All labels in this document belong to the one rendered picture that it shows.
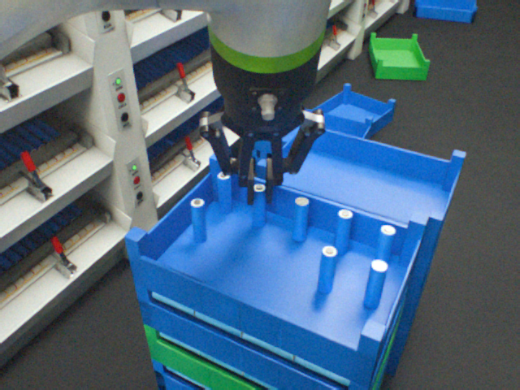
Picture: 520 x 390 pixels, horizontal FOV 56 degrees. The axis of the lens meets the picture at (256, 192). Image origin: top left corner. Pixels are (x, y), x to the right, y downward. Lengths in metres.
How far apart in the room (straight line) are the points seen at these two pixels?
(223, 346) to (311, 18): 0.40
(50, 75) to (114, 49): 0.13
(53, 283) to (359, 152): 0.66
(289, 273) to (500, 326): 0.66
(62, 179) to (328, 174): 0.50
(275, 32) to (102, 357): 0.84
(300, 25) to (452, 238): 1.06
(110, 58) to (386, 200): 0.56
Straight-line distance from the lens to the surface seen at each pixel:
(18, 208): 0.96
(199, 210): 0.63
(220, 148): 0.53
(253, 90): 0.40
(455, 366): 1.10
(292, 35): 0.36
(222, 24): 0.36
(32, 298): 1.07
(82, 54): 0.95
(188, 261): 0.65
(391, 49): 2.38
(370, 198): 0.89
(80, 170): 1.01
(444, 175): 0.94
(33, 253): 1.09
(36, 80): 0.90
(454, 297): 1.21
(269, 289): 0.61
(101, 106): 0.98
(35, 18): 0.21
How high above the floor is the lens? 0.86
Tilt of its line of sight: 38 degrees down
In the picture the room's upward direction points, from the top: straight up
